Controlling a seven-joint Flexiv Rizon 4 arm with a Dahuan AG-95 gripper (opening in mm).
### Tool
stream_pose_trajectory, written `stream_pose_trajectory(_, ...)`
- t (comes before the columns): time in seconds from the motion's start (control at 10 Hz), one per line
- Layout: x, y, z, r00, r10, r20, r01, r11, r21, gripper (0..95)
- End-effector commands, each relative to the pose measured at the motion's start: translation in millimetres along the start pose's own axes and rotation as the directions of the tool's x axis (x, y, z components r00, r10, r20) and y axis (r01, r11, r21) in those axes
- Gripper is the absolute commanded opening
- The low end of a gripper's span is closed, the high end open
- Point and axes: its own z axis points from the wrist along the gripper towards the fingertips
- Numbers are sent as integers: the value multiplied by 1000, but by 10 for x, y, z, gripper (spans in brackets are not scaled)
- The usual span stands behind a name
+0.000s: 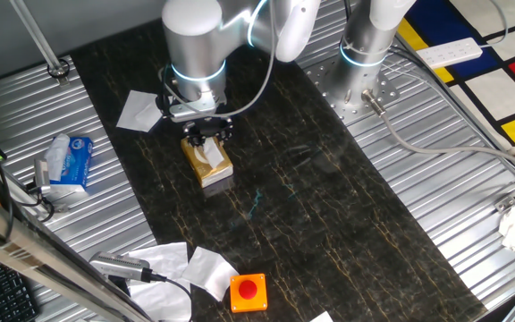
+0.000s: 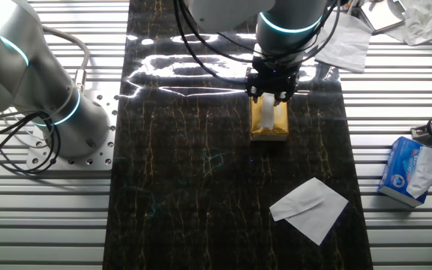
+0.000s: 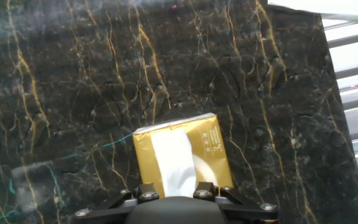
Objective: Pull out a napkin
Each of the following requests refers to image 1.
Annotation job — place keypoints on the small white napkin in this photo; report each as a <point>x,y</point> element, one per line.
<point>322,318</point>

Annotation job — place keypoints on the orange emergency stop button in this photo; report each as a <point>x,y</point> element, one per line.
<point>248,293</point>

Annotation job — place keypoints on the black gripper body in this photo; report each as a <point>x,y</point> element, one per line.
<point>208,125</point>

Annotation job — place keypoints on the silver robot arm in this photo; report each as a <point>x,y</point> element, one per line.
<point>192,49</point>

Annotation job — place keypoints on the gold tissue pack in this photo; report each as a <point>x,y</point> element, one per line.
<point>195,161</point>

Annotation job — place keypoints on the folded white napkin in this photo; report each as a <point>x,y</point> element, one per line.
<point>137,112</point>

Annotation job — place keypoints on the white pulled napkin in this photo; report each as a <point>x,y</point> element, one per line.
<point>213,154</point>

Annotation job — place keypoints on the colourful checked cloth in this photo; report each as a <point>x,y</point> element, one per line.
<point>499,85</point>

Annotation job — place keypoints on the silver stand pole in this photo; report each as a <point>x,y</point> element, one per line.
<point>38,40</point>

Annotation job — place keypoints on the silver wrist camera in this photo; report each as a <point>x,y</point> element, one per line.
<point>192,111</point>

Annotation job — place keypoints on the white power strip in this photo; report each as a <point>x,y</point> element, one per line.
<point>449,53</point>

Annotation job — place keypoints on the blue tissue pack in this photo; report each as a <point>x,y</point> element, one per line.
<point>78,163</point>

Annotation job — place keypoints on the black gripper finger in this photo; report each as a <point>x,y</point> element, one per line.
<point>224,134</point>
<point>192,139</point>

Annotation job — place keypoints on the white tissue in blue pack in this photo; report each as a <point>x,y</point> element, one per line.
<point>56,154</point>

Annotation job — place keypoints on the silver depth camera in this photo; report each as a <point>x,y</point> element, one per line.
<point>119,266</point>

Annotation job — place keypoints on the crumpled white napkin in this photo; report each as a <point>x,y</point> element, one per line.
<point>161,259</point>
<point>163,302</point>

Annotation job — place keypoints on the silver camera mount bracket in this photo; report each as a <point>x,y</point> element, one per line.
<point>61,207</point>

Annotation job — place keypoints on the metal frame bar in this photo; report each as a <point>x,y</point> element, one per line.
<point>38,259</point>

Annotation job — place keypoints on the small silver ribbed camera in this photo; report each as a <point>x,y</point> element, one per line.
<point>41,174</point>

